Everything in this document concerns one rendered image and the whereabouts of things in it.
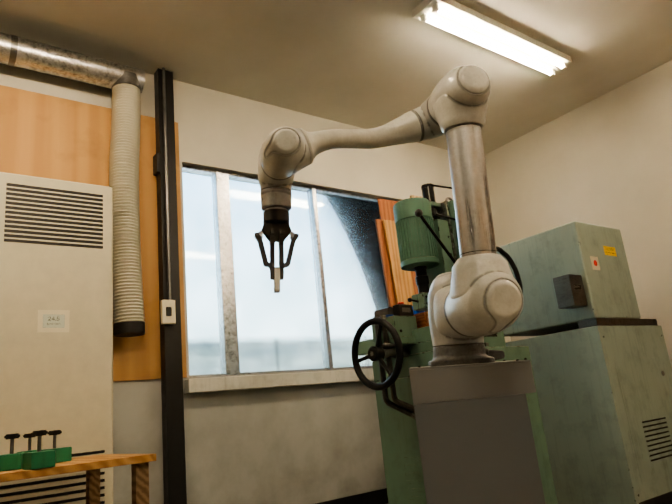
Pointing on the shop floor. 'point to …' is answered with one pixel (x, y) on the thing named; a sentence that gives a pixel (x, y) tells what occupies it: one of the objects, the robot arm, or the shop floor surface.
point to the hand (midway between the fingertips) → (276, 280)
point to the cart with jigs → (51, 459)
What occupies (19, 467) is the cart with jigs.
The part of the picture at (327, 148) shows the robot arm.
